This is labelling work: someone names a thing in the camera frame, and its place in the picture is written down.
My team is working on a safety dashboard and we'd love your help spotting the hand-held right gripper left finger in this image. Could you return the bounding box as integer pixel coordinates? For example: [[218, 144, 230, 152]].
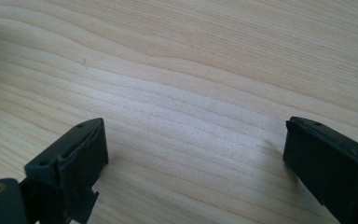
[[19, 117, 110, 224]]

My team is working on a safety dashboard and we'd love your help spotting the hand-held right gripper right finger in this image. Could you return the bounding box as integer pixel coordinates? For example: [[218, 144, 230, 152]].
[[282, 116, 358, 224]]

